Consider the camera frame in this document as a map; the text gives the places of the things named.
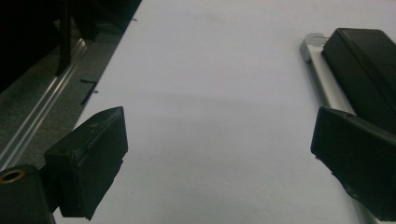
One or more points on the black metal stand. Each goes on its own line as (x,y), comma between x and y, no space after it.
(64,40)

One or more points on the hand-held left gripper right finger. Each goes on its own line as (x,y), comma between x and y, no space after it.
(358,155)

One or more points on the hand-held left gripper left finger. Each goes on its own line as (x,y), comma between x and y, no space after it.
(87,161)

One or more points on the aluminium floor rail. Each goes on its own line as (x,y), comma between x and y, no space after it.
(46,105)

